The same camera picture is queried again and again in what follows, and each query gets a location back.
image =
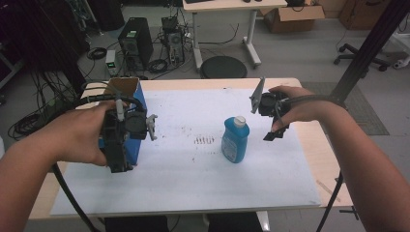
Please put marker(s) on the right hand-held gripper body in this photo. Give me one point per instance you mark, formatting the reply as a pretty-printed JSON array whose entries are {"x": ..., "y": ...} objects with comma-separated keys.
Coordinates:
[{"x": 269, "y": 104}]

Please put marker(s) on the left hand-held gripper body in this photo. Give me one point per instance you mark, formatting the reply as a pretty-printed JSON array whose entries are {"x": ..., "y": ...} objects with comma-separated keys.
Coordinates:
[{"x": 135, "y": 127}]

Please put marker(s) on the blue cardboard box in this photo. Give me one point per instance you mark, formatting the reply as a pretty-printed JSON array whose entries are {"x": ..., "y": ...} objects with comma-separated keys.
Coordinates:
[{"x": 137, "y": 151}]

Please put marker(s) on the blue bottle with white cap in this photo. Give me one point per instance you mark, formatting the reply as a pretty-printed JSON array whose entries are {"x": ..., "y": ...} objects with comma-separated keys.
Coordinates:
[{"x": 235, "y": 141}]

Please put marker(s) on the person's right hand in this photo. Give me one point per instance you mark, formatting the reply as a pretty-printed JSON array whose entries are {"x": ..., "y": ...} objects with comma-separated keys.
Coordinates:
[{"x": 306, "y": 104}]

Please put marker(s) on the person's left hand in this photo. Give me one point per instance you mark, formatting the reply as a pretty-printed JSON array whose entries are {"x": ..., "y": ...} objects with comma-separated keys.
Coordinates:
[{"x": 77, "y": 135}]

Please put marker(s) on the black round stool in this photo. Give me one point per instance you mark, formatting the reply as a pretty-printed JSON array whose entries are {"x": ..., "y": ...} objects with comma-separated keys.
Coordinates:
[{"x": 223, "y": 67}]

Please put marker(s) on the small white power device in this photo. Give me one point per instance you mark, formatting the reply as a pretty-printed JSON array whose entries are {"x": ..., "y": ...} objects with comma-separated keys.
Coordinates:
[{"x": 111, "y": 63}]

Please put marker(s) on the white paper sheet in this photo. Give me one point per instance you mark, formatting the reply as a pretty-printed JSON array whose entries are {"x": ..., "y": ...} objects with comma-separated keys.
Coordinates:
[{"x": 193, "y": 180}]

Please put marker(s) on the grey floor mat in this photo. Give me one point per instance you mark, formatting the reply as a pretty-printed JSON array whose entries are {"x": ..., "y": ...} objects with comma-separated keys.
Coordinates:
[{"x": 364, "y": 119}]

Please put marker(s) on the black computer tower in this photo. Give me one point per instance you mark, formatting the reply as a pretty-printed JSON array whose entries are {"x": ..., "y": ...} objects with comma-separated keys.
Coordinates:
[{"x": 135, "y": 43}]

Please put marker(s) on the open cardboard box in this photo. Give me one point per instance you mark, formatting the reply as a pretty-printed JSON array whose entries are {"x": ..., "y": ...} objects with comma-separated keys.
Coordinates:
[{"x": 290, "y": 22}]

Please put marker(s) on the open computer case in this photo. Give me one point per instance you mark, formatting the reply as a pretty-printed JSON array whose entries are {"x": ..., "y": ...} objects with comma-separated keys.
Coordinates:
[{"x": 174, "y": 45}]

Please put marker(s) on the person's right leg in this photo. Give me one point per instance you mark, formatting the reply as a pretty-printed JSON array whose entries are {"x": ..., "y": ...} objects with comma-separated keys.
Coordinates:
[{"x": 233, "y": 223}]

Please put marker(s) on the white desk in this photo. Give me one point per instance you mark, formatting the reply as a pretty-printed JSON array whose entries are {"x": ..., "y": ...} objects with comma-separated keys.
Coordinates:
[{"x": 225, "y": 5}]

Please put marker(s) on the black office chair base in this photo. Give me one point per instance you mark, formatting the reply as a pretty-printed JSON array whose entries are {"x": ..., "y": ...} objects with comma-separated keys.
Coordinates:
[{"x": 367, "y": 59}]

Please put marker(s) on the closed cardboard box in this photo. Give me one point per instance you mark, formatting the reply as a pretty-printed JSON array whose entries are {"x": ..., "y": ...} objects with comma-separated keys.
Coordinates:
[{"x": 361, "y": 16}]

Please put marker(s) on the white object on floor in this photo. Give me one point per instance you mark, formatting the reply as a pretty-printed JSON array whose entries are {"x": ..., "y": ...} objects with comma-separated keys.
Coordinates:
[{"x": 401, "y": 63}]

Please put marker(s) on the black metal post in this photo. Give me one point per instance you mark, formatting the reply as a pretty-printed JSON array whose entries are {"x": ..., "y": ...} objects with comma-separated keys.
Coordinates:
[{"x": 370, "y": 48}]

